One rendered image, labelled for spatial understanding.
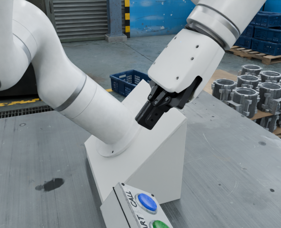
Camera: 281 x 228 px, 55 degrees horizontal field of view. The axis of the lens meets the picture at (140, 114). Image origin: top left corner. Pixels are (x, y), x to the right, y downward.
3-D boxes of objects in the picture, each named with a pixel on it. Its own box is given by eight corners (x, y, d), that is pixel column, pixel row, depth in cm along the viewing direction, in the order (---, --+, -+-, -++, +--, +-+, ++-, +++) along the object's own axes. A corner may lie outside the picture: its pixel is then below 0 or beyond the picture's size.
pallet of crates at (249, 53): (297, 59, 503) (308, 14, 468) (268, 65, 469) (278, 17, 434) (246, 46, 597) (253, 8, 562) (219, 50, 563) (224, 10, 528)
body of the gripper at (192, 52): (178, 15, 45) (139, 70, 47) (213, 23, 37) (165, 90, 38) (205, 40, 49) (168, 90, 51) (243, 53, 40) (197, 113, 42)
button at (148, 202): (153, 220, 36) (161, 210, 36) (137, 215, 35) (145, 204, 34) (145, 204, 39) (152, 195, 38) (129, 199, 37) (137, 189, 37)
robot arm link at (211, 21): (185, 2, 44) (174, 18, 45) (217, 7, 37) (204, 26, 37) (215, 32, 49) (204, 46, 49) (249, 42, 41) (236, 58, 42)
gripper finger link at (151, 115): (159, 88, 44) (135, 121, 45) (168, 95, 41) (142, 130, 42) (172, 97, 45) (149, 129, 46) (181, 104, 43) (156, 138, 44)
